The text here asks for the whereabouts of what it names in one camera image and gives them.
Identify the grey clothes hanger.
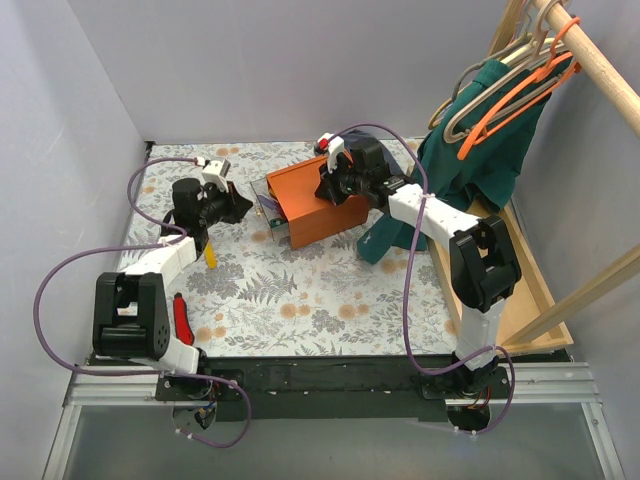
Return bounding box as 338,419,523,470
427,32,551,129

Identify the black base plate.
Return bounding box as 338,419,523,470
155,356,510,422

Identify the dark blue cloth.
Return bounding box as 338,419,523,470
343,129,403,180

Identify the green stubby screwdriver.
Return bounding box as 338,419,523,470
269,218,287,229

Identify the orange wooden drawer box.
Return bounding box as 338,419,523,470
266,156,370,250

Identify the dark green garment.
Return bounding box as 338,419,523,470
357,60,551,264

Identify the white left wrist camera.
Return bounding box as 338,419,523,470
195,157,231,192

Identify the orange clothes hanger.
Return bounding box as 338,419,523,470
447,16,581,161

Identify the floral patterned table mat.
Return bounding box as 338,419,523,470
94,138,464,359

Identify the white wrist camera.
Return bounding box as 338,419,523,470
314,133,345,173
195,157,231,192

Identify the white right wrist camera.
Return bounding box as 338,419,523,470
314,133,345,173

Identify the aluminium rail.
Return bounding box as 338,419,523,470
64,362,601,406

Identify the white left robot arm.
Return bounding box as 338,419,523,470
92,178,253,400

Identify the wooden clothes rack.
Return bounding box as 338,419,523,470
424,0,640,354

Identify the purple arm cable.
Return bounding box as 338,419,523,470
329,123,516,437
32,156,253,449

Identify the blue red screwdriver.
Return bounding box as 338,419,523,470
260,196,282,212

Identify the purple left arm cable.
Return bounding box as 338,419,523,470
32,156,253,449

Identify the clear acrylic drawer tray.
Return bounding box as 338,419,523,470
250,178,290,241

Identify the red utility knife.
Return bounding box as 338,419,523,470
172,292,195,346

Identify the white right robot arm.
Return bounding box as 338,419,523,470
314,134,521,398

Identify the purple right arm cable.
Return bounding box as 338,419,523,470
329,123,516,437

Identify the yellow utility knife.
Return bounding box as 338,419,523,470
203,241,217,269

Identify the beige clothes hanger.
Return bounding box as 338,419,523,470
443,1,558,144

